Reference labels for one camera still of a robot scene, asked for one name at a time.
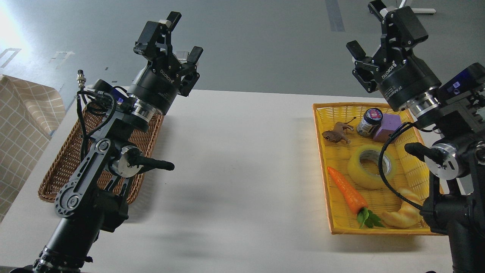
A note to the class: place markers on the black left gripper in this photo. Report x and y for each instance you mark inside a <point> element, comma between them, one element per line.
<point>164,77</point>

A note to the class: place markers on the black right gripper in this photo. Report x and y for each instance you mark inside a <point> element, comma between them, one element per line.
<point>394,71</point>

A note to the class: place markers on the yellow tape roll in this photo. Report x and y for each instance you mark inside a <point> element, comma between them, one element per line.
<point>363,167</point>

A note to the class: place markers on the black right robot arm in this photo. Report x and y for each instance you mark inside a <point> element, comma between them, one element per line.
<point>455,205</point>

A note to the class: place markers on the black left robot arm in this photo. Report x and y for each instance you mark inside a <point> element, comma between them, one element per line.
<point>95,198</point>

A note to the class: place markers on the white stand base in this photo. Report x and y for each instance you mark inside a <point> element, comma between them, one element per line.
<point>403,3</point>

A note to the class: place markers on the small dark jar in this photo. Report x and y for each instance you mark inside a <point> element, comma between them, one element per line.
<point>371,119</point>

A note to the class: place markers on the purple foam block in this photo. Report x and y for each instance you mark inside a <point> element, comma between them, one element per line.
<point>388,126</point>

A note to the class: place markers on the brown toy lion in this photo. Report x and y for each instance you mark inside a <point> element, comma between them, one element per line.
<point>337,134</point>

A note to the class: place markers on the yellow plastic basket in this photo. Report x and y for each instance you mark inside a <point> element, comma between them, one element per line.
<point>401,169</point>

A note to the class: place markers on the beige checkered cloth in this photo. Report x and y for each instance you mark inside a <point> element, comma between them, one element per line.
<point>29,114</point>

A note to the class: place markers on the orange toy carrot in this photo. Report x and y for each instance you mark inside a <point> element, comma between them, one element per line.
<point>355,201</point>

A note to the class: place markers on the toy croissant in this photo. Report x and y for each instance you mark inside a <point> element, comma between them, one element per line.
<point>407,215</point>

